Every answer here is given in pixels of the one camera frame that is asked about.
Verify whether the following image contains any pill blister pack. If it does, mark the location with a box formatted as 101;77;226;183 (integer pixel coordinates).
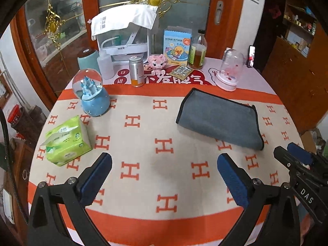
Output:
170;65;194;81

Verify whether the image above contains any teal cup with brown lid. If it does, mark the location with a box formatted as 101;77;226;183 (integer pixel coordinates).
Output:
77;49;100;76

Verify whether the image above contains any white cloth cover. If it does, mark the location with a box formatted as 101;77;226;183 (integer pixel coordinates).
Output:
91;4;158;41

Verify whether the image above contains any wooden cabinet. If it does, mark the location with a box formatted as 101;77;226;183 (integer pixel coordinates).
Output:
261;13;328;134

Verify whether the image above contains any pink brick toy pig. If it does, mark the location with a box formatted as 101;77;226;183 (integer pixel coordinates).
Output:
147;54;167;73

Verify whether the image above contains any red-lidded jar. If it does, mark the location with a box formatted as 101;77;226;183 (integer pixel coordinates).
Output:
7;104;26;129

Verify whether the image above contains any blue castle snow globe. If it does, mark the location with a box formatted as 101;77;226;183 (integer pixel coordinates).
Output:
72;69;110;117

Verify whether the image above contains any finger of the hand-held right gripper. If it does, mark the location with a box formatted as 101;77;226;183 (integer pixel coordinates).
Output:
287;142;319;166
273;146;312;172

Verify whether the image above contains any white squeeze bottle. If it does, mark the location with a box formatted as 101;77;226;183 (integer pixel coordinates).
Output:
97;48;114;80

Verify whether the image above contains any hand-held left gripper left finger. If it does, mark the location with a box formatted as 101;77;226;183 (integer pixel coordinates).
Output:
27;152;113;246

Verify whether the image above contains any orange and beige patterned blanket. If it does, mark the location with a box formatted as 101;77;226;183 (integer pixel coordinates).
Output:
28;88;308;246

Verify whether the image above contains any grey towel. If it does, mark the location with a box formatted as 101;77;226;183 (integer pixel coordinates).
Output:
176;88;265;151

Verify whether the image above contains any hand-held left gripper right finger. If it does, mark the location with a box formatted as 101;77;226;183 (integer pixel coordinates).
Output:
216;153;300;246

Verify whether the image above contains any white and red printed tablecloth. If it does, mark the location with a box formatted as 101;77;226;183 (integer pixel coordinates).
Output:
58;56;276;95

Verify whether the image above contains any silver and orange can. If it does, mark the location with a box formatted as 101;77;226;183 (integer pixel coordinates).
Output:
129;56;144;88

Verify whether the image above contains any wall shelf with small goods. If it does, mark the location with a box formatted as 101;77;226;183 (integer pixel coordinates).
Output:
282;0;321;57

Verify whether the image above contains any green tissue pack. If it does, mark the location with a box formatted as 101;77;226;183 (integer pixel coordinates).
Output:
38;115;92;167

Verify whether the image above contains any blue box with duck print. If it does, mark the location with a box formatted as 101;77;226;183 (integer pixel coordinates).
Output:
163;26;192;67

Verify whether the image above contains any pink glass dome ornament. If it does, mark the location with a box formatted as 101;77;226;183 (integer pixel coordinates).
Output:
214;47;245;92

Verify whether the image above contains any glass bottle with amber liquid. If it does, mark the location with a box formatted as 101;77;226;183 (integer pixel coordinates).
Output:
188;29;207;70

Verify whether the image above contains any white countertop appliance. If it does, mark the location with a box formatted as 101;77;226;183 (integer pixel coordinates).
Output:
96;22;154;68

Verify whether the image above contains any smartphone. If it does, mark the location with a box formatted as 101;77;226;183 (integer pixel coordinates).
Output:
246;45;256;68

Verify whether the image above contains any wooden framed glass door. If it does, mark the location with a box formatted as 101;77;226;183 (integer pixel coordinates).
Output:
81;0;247;60
10;0;103;108

